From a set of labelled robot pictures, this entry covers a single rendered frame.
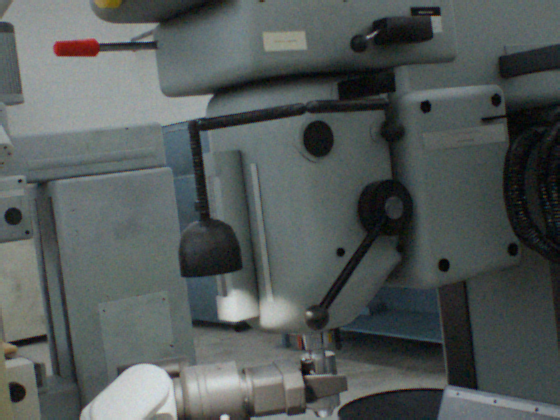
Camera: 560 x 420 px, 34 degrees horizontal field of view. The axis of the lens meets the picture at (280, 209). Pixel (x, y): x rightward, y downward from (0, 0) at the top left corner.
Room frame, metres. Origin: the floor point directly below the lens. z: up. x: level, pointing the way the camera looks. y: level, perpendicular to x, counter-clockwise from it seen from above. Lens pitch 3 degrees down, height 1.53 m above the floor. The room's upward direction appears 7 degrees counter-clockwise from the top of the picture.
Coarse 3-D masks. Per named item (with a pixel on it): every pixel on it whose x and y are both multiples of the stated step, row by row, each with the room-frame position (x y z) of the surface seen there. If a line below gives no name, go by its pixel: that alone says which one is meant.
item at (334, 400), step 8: (304, 368) 1.20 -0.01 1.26; (312, 368) 1.19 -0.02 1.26; (320, 368) 1.19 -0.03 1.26; (328, 368) 1.20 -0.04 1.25; (312, 400) 1.20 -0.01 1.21; (320, 400) 1.19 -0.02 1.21; (328, 400) 1.19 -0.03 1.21; (336, 400) 1.20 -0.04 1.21; (312, 408) 1.20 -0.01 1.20; (320, 408) 1.19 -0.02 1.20; (328, 408) 1.19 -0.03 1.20
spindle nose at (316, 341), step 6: (300, 336) 1.20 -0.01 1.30; (306, 336) 1.19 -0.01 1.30; (312, 336) 1.19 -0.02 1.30; (318, 336) 1.19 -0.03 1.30; (324, 336) 1.20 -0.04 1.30; (300, 342) 1.20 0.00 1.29; (306, 342) 1.20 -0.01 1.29; (312, 342) 1.19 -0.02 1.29; (318, 342) 1.19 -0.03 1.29; (324, 342) 1.19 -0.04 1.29; (330, 342) 1.20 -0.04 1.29; (300, 348) 1.20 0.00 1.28; (306, 348) 1.20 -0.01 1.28; (312, 348) 1.19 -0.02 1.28; (318, 348) 1.19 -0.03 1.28
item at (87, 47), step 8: (64, 40) 1.16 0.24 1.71; (72, 40) 1.16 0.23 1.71; (80, 40) 1.16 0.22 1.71; (88, 40) 1.17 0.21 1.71; (96, 40) 1.17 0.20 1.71; (56, 48) 1.15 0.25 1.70; (64, 48) 1.15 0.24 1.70; (72, 48) 1.15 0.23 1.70; (80, 48) 1.16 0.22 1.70; (88, 48) 1.16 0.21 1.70; (96, 48) 1.17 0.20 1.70; (104, 48) 1.18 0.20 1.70; (112, 48) 1.19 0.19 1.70; (120, 48) 1.20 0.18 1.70; (128, 48) 1.20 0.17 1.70; (136, 48) 1.21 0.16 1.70; (144, 48) 1.21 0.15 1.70; (152, 48) 1.22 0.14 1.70; (64, 56) 1.16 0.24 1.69; (72, 56) 1.16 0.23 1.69; (80, 56) 1.17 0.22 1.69; (88, 56) 1.17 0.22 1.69
